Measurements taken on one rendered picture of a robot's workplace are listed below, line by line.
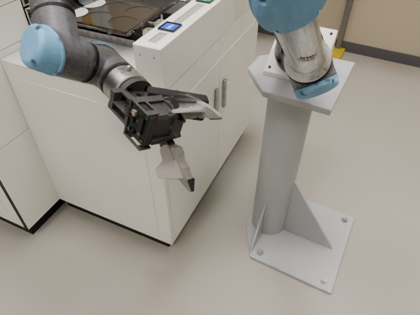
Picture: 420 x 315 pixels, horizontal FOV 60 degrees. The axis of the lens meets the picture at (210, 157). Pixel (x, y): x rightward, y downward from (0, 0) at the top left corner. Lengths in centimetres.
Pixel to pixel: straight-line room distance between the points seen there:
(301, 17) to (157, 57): 54
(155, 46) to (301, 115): 53
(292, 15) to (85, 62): 36
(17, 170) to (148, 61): 80
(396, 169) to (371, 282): 77
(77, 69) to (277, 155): 88
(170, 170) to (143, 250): 112
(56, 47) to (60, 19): 6
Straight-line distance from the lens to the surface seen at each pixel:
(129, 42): 141
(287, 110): 125
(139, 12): 150
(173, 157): 63
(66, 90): 132
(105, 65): 71
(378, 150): 236
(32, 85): 143
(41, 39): 65
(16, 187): 170
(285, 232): 177
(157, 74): 111
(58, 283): 174
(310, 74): 92
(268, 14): 60
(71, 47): 68
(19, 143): 163
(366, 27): 331
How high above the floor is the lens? 143
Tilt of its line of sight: 43 degrees down
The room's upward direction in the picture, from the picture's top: straight up
